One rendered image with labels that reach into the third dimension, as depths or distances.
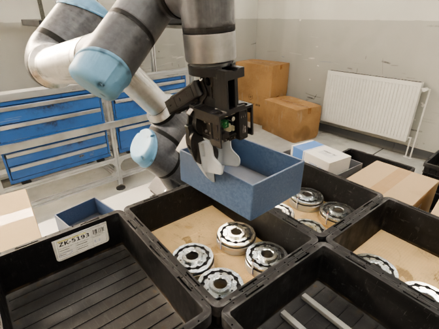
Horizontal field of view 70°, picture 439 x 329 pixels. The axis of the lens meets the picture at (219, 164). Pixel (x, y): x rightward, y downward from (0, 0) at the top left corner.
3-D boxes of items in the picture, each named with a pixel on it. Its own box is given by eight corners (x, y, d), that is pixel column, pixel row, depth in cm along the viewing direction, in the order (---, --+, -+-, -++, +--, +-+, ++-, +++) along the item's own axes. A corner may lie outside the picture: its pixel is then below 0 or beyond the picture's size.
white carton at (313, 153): (289, 164, 132) (291, 145, 128) (309, 158, 138) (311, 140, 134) (325, 185, 117) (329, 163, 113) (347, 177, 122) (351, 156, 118)
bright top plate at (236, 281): (187, 285, 67) (187, 283, 67) (221, 262, 73) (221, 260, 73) (218, 315, 60) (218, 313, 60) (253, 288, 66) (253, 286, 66)
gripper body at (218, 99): (219, 154, 47) (213, 72, 41) (185, 138, 52) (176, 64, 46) (255, 138, 51) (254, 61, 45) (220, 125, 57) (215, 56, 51)
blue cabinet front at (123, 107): (119, 153, 263) (108, 86, 239) (187, 133, 307) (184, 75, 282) (120, 154, 261) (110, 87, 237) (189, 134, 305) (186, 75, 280)
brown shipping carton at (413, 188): (391, 254, 98) (404, 213, 91) (328, 222, 113) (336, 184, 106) (426, 218, 115) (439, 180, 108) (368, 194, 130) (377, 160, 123)
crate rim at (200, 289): (122, 215, 82) (121, 207, 81) (212, 181, 98) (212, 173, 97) (216, 321, 54) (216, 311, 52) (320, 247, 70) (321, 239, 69)
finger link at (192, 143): (193, 167, 52) (188, 117, 48) (188, 164, 53) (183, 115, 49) (215, 157, 55) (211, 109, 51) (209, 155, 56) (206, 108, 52)
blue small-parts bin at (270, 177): (179, 179, 66) (179, 149, 63) (230, 160, 75) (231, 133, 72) (250, 221, 53) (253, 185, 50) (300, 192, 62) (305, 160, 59)
